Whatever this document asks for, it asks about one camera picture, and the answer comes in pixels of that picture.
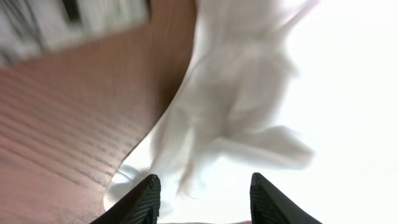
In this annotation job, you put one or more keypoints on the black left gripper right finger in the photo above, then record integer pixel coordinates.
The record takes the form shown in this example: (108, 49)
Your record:
(270, 206)

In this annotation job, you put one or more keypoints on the white t-shirt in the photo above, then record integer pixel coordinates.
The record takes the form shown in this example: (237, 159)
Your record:
(303, 92)

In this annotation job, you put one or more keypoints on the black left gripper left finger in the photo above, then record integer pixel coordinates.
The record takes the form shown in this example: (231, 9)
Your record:
(139, 206)

